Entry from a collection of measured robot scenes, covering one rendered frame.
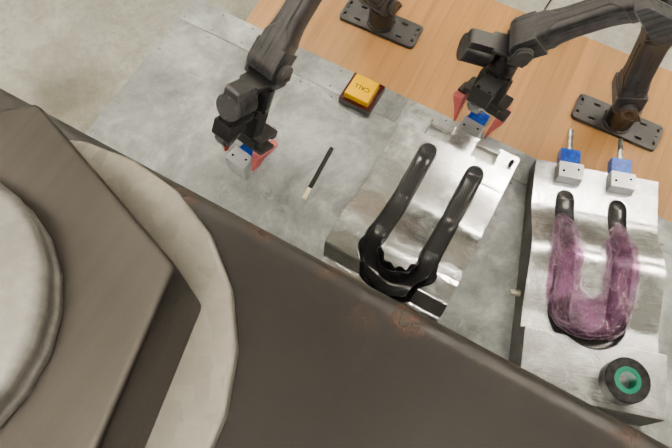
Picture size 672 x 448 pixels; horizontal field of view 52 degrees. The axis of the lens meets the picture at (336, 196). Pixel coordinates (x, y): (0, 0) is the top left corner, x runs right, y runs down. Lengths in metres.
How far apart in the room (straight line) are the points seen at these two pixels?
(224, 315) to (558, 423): 0.08
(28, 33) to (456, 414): 2.83
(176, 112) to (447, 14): 0.70
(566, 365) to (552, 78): 0.70
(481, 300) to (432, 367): 1.28
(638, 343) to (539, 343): 0.20
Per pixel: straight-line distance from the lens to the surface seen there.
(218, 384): 0.16
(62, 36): 2.89
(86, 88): 2.73
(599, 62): 1.79
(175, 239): 0.17
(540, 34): 1.37
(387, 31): 1.71
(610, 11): 1.34
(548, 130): 1.65
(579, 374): 1.35
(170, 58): 1.71
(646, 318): 1.46
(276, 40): 1.32
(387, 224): 1.36
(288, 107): 1.60
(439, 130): 1.51
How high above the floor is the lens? 2.17
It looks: 66 degrees down
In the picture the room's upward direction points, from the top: 1 degrees clockwise
